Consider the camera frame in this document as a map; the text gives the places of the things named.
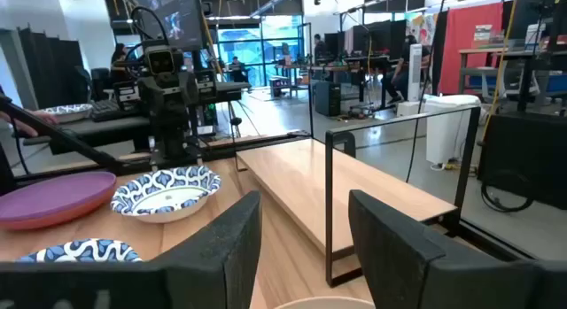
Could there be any person's hand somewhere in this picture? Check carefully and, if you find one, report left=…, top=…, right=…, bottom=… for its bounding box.
left=0, top=108, right=59, bottom=139

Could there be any dark grey desk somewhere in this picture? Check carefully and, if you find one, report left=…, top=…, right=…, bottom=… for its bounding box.
left=21, top=115, right=154, bottom=156

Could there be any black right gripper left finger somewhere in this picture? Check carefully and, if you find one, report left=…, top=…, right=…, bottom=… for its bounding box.
left=0, top=190, right=263, bottom=309

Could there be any long black cable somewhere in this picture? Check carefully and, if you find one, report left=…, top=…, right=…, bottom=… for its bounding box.
left=404, top=0, right=448, bottom=185

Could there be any person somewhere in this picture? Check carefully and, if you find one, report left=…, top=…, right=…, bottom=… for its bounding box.
left=383, top=34, right=433, bottom=104
left=110, top=42, right=129, bottom=80
left=228, top=56, right=249, bottom=84
left=313, top=33, right=329, bottom=62

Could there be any black keyboard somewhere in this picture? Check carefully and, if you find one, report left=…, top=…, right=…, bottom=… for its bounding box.
left=90, top=99, right=121, bottom=123

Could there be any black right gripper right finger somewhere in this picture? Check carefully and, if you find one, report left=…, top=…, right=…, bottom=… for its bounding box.
left=347, top=189, right=567, bottom=309

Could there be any colourful poster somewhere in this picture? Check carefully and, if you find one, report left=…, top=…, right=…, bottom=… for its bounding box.
left=406, top=12, right=438, bottom=47

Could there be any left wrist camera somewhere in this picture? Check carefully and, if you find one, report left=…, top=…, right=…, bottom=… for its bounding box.
left=144, top=43, right=185, bottom=78

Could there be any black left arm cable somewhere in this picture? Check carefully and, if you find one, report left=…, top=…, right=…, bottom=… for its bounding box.
left=129, top=5, right=170, bottom=51

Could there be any black metal rig frame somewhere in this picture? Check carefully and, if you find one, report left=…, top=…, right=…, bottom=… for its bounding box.
left=0, top=94, right=311, bottom=184

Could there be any white bin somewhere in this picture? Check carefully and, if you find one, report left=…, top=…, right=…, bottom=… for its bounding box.
left=423, top=94, right=483, bottom=165

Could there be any yellow hanging cable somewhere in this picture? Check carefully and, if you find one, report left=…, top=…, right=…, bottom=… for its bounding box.
left=481, top=0, right=518, bottom=144

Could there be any black curtain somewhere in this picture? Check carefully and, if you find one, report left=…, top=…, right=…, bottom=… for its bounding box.
left=17, top=27, right=89, bottom=107

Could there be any beige plastic plate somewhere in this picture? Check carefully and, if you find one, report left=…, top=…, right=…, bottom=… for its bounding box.
left=273, top=295, right=377, bottom=309

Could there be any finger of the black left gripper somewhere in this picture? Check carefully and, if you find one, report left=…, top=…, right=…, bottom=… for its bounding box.
left=171, top=113, right=188, bottom=146
left=154, top=113, right=173, bottom=146

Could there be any wooden shelf with black frame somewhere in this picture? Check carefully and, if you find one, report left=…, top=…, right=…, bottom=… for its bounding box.
left=233, top=105, right=483, bottom=289

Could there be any blue patterned paper bowl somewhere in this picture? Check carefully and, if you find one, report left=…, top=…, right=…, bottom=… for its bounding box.
left=16, top=237, right=144, bottom=263
left=109, top=165, right=222, bottom=225
left=37, top=103, right=94, bottom=124

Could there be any black partition row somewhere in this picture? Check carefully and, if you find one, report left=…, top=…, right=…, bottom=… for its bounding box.
left=325, top=19, right=407, bottom=58

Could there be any red partition curtain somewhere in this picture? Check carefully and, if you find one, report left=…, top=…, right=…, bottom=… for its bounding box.
left=438, top=2, right=505, bottom=97

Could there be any coiled black cable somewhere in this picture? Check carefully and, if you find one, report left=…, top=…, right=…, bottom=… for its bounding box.
left=480, top=169, right=536, bottom=213

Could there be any black computer tower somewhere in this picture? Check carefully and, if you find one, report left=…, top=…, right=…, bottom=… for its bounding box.
left=314, top=81, right=342, bottom=118

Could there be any large dark wall screen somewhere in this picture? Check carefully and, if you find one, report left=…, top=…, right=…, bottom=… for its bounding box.
left=126, top=0, right=206, bottom=51

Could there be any white power strip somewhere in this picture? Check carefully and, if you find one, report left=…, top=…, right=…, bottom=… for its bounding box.
left=430, top=159, right=464, bottom=172

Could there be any white tower fan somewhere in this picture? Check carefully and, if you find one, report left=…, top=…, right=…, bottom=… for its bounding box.
left=408, top=42, right=423, bottom=103

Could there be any black equipment case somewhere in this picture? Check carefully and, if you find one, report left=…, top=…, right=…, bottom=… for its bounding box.
left=477, top=112, right=567, bottom=211

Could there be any wooden workbench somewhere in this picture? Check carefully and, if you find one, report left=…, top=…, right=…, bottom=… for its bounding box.
left=458, top=46, right=567, bottom=97

